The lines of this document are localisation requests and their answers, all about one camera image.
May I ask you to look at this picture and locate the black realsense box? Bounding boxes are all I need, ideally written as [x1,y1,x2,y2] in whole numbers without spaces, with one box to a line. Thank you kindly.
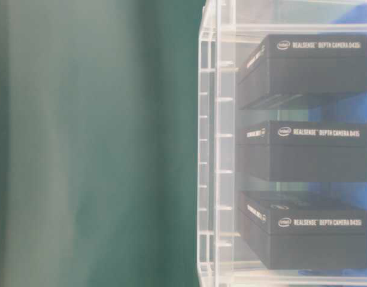
[236,33,367,110]
[237,191,367,271]
[236,120,367,182]

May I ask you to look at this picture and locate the clear acrylic shelf case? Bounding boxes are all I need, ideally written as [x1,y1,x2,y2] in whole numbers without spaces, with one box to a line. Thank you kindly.
[196,1,367,286]

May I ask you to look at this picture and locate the blue cloth behind case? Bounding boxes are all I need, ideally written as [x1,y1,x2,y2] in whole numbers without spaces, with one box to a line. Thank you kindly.
[293,1,367,285]

